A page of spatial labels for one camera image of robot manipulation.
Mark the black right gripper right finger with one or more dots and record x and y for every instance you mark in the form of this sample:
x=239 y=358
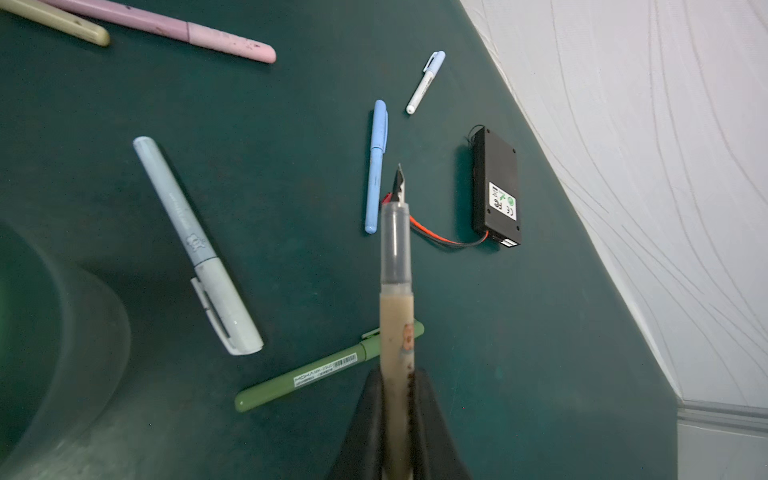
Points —
x=433 y=453

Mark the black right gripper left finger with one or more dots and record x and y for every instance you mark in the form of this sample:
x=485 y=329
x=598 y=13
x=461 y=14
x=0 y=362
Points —
x=362 y=451

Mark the beige fountain pen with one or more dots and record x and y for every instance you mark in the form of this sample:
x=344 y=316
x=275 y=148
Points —
x=396 y=317

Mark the white pen light-blue cap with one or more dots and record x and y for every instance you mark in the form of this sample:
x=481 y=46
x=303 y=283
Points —
x=430 y=71

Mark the dark green pen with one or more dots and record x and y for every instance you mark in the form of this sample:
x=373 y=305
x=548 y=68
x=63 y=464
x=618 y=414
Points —
x=255 y=396

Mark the pale blue white pen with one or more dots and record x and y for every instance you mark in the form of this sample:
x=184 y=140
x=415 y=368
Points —
x=212 y=283

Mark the pink pen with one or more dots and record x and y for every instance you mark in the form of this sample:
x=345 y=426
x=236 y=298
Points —
x=165 y=26

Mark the black battery box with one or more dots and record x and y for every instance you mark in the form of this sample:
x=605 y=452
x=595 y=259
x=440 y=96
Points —
x=495 y=189

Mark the green lidded round container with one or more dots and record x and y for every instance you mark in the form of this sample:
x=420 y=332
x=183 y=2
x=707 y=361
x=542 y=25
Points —
x=65 y=343

